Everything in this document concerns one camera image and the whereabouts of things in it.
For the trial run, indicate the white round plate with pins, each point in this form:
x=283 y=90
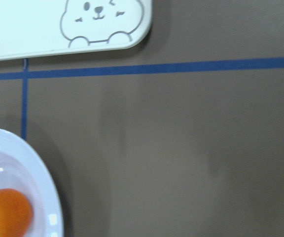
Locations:
x=22 y=169

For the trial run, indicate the orange fruit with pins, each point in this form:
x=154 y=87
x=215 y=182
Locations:
x=16 y=213

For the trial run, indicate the cream bear tray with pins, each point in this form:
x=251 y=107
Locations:
x=36 y=28

